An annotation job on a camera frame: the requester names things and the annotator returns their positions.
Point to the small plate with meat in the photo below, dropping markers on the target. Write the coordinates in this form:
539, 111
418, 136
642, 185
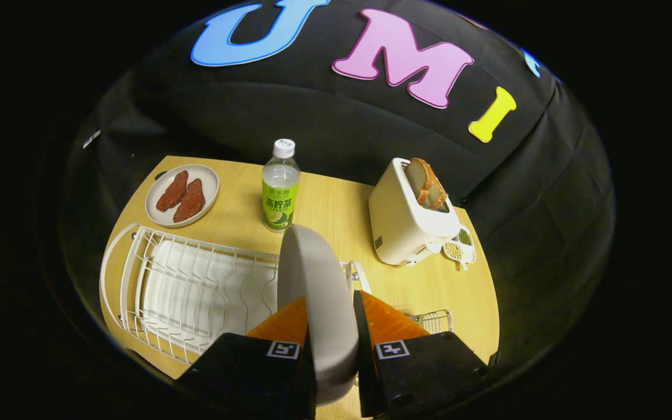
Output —
207, 181

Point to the bread slice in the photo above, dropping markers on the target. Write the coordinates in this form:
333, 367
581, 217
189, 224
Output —
416, 178
438, 195

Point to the white toaster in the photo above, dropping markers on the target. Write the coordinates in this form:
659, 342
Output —
397, 227

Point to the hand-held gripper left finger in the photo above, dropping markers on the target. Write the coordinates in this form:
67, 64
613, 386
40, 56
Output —
242, 373

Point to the white drip tray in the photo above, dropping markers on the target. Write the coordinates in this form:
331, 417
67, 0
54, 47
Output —
207, 291

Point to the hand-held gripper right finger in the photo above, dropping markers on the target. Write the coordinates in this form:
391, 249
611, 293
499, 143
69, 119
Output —
429, 373

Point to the white cloth clip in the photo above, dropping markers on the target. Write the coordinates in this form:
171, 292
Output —
91, 139

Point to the black backdrop cloth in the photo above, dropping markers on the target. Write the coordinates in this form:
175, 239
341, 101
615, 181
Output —
342, 128

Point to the grey white plate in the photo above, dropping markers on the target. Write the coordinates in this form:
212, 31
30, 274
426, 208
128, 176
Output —
327, 303

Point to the white divided bean dish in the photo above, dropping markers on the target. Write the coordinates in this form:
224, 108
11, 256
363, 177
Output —
454, 251

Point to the red meat piece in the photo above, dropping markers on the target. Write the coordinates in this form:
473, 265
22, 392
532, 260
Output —
171, 191
190, 200

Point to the green label drink bottle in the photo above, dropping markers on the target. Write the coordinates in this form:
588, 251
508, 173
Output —
280, 192

